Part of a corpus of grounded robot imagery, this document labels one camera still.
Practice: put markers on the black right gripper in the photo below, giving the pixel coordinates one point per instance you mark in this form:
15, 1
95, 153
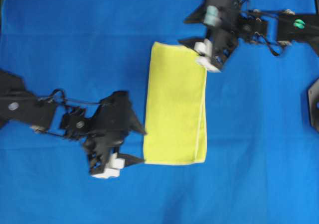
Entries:
225, 25

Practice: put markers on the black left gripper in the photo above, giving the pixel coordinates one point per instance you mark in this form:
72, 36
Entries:
104, 132

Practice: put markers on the yellow-green microfiber towel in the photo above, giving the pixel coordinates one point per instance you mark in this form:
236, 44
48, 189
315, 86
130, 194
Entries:
175, 111

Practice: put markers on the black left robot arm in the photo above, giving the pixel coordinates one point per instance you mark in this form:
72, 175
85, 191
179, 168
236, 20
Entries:
42, 114

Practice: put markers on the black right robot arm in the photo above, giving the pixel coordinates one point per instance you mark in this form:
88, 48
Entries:
284, 27

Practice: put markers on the blue table cloth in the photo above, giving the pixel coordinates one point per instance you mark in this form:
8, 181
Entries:
262, 163

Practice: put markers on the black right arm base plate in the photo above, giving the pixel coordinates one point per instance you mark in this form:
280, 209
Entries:
313, 102

